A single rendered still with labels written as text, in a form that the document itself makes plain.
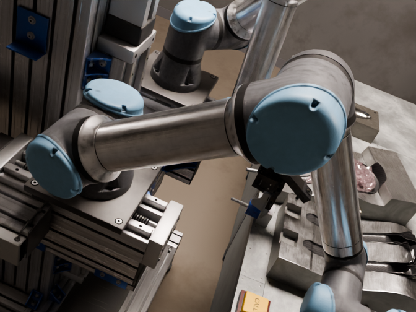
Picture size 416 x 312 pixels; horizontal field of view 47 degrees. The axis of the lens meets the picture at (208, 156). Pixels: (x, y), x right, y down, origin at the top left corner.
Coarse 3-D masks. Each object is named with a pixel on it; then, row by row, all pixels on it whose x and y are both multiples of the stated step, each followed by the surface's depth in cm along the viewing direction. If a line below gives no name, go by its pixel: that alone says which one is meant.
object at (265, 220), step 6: (234, 198) 144; (240, 204) 144; (246, 204) 144; (252, 204) 143; (246, 210) 143; (252, 210) 142; (258, 210) 142; (270, 210) 142; (252, 216) 143; (258, 216) 142; (264, 216) 141; (270, 216) 141; (258, 222) 143; (264, 222) 143
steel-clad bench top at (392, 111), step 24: (360, 96) 226; (384, 96) 234; (384, 120) 215; (408, 120) 222; (360, 144) 194; (384, 144) 200; (408, 144) 206; (408, 168) 192; (264, 240) 140; (264, 264) 133; (240, 288) 125; (264, 288) 127; (288, 288) 129
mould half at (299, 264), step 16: (304, 208) 141; (288, 224) 134; (304, 224) 136; (368, 224) 143; (384, 224) 142; (272, 240) 140; (320, 240) 134; (272, 256) 131; (288, 256) 125; (304, 256) 127; (320, 256) 129; (368, 256) 133; (384, 256) 132; (400, 256) 132; (272, 272) 128; (288, 272) 127; (304, 272) 126; (320, 272) 125; (368, 272) 128; (384, 272) 127; (304, 288) 129; (368, 288) 124; (384, 288) 123; (400, 288) 123; (368, 304) 127; (384, 304) 125; (400, 304) 124
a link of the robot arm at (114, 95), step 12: (96, 84) 92; (108, 84) 93; (120, 84) 95; (84, 96) 90; (96, 96) 88; (108, 96) 90; (120, 96) 91; (132, 96) 93; (96, 108) 88; (108, 108) 88; (120, 108) 88; (132, 108) 90
